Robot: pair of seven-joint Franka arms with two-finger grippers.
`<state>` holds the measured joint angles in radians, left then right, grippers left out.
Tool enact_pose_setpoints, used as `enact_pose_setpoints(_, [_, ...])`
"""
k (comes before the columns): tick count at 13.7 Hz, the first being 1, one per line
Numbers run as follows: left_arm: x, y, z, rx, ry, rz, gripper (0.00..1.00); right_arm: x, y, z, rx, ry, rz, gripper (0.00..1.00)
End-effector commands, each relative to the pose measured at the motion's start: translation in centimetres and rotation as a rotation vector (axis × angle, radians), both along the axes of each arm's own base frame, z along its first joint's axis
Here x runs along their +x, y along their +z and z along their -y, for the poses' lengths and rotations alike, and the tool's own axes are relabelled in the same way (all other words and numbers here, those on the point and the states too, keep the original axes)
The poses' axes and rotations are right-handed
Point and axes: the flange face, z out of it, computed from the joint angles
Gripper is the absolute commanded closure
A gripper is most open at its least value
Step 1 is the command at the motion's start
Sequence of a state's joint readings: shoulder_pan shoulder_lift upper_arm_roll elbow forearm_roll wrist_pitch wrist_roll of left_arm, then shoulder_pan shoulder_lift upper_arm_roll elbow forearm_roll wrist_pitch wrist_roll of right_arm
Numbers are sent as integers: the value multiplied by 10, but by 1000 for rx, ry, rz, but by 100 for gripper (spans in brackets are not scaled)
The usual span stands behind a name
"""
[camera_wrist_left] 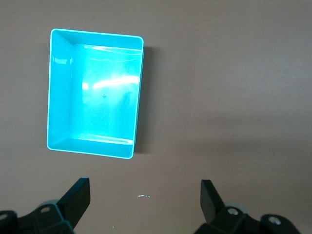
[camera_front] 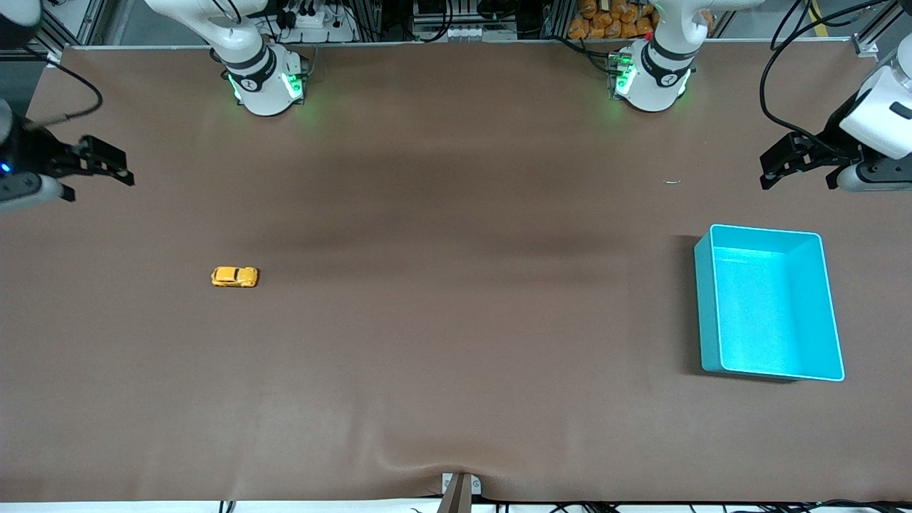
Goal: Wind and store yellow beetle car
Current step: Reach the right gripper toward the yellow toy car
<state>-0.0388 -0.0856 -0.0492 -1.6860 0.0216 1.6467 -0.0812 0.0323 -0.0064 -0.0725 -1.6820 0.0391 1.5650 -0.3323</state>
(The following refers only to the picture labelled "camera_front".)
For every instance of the white power strip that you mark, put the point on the white power strip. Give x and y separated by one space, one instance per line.
313 21

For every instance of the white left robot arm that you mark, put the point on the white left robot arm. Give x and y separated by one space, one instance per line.
662 71

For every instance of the teal plastic bin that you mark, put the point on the teal plastic bin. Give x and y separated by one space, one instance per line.
773 313

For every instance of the yellow beetle toy car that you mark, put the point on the yellow beetle toy car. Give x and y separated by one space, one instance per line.
234 276

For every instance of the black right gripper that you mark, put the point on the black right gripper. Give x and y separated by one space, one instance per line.
30 153

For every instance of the brown table cover mat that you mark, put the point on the brown table cover mat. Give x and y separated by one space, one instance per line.
456 320

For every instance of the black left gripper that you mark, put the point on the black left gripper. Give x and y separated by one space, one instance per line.
832 141

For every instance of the grey metal table clamp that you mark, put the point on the grey metal table clamp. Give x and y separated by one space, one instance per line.
459 491

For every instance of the orange snack bag pile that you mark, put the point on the orange snack bag pile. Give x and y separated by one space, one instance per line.
613 20

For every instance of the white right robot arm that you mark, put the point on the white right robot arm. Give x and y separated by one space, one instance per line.
249 43

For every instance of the aluminium frame post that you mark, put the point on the aluminium frame post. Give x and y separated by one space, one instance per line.
68 25
880 32

